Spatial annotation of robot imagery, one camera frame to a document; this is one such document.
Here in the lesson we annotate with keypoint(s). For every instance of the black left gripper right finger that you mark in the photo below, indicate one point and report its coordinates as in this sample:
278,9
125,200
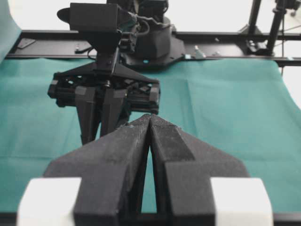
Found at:
200,185

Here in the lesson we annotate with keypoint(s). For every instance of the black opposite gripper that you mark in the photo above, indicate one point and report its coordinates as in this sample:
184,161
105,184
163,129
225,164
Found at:
107,80

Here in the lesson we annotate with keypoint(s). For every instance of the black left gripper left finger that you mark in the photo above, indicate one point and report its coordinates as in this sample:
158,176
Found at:
90,185

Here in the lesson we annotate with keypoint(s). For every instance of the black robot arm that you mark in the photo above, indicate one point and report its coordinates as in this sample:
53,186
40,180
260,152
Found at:
150,37

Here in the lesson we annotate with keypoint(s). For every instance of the green table cloth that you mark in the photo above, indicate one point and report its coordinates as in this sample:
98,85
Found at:
239,106

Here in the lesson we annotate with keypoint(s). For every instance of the green backdrop cloth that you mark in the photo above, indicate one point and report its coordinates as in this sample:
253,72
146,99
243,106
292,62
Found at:
9,30

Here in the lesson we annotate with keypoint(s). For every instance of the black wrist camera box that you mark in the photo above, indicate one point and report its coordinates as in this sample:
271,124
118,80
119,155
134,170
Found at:
91,17

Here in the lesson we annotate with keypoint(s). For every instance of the black camera stand post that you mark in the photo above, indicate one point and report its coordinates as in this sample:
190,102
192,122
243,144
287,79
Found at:
251,28

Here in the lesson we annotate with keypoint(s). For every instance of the black mounting rail frame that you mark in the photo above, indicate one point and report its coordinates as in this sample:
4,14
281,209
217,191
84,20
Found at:
185,46

